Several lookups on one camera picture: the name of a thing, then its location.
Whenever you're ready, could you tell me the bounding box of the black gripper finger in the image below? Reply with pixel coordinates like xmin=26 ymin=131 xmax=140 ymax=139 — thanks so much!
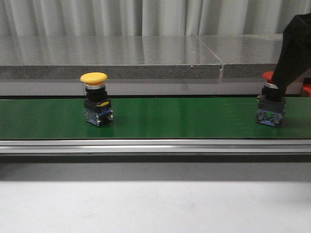
xmin=272 ymin=14 xmax=311 ymax=89

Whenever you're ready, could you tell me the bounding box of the red mushroom push button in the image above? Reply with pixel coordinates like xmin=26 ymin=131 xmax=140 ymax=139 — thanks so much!
xmin=256 ymin=71 xmax=286 ymax=128

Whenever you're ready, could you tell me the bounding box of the yellow mushroom push button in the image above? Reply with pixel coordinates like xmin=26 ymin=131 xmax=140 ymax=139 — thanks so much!
xmin=80 ymin=72 xmax=113 ymax=127

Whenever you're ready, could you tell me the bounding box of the red plastic bin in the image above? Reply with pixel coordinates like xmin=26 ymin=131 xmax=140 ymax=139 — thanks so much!
xmin=301 ymin=83 xmax=311 ymax=97

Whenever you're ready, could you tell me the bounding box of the grey stone countertop slab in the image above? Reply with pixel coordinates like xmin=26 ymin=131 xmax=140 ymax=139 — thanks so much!
xmin=0 ymin=34 xmax=282 ymax=96

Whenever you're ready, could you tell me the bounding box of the green conveyor belt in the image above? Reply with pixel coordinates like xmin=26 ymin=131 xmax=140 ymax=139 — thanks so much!
xmin=0 ymin=97 xmax=311 ymax=140

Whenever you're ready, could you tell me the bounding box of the grey pleated curtain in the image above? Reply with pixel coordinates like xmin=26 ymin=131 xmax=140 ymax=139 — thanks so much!
xmin=0 ymin=0 xmax=311 ymax=36

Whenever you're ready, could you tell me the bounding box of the aluminium conveyor side rail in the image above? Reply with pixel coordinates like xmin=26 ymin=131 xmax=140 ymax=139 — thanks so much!
xmin=0 ymin=139 xmax=311 ymax=156

